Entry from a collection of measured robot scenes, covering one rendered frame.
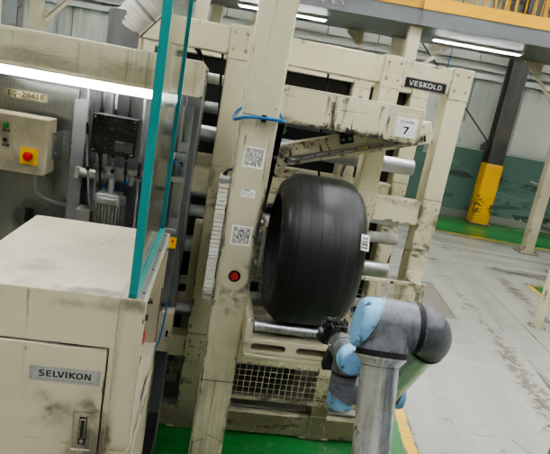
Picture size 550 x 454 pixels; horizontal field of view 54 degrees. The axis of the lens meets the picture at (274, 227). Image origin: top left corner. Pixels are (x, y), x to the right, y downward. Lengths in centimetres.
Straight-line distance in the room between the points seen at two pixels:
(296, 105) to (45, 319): 133
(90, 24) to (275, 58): 1010
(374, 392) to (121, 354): 56
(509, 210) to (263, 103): 1032
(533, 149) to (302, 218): 1038
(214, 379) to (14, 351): 108
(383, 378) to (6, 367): 81
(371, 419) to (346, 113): 132
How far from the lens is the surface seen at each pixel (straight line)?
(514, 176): 1189
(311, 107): 219
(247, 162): 192
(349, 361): 153
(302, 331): 205
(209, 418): 230
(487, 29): 764
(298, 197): 188
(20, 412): 136
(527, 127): 1195
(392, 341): 123
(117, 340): 124
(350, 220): 187
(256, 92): 191
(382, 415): 126
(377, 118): 226
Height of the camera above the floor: 173
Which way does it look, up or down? 13 degrees down
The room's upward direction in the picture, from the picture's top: 10 degrees clockwise
